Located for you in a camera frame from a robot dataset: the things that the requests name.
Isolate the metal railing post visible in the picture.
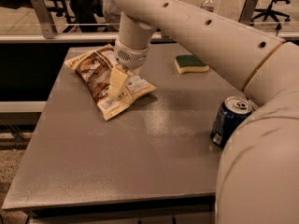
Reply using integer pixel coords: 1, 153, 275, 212
238, 0, 259, 25
30, 0, 57, 39

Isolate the clear water bottle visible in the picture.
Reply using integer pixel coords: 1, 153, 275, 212
201, 0, 214, 12

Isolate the left metal railing post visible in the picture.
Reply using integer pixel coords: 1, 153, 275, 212
30, 0, 57, 39

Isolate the green yellow sponge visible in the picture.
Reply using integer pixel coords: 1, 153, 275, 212
175, 55, 209, 74

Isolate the right metal railing post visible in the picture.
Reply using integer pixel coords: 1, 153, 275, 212
238, 0, 259, 25

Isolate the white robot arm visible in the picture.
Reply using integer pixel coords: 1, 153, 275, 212
114, 0, 299, 224

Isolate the black office chair left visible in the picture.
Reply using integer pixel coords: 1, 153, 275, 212
0, 0, 104, 34

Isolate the blue pepsi can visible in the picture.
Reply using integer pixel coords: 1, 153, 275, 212
210, 96, 252, 147

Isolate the brown chip bag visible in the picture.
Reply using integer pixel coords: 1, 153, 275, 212
64, 45, 156, 120

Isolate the seated person in background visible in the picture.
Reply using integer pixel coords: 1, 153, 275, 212
102, 0, 121, 32

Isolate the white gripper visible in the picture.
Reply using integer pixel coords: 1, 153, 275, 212
108, 39, 149, 105

